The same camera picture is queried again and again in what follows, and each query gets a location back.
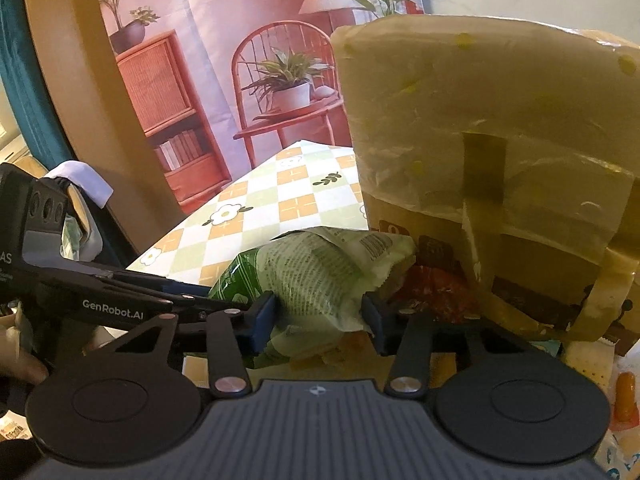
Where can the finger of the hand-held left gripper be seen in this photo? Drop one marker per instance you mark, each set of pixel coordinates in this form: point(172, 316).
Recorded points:
point(210, 305)
point(145, 280)

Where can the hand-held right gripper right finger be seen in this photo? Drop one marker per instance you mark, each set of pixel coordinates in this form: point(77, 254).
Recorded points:
point(376, 326)

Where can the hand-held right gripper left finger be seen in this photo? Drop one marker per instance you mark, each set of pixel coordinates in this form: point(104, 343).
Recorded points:
point(260, 321)

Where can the green snack packet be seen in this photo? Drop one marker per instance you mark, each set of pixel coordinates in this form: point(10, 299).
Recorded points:
point(310, 275)

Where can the cardboard box with plastic liner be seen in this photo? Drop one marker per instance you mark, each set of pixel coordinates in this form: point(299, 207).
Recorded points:
point(475, 85)

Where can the person's left hand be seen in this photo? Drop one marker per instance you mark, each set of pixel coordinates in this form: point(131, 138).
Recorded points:
point(22, 357)

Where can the translucent plastic bag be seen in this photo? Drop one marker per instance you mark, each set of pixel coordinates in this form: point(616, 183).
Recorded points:
point(80, 225)

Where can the red snack packet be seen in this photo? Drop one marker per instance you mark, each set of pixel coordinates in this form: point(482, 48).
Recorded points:
point(435, 290)

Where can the white cloth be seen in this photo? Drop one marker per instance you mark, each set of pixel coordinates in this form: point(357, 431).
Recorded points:
point(85, 180)

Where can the teal curtain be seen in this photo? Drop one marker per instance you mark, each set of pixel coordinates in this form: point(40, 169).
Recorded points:
point(25, 85)

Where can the white dotted snack packet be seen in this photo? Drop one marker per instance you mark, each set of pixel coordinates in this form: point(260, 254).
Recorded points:
point(590, 362)

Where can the printed backdrop cloth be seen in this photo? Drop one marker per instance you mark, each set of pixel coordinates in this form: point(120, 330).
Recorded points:
point(210, 35)

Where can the small orange packet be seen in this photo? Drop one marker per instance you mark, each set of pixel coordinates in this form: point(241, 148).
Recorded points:
point(626, 395)

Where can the wooden arch frame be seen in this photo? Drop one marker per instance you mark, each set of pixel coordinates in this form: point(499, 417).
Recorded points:
point(75, 85)

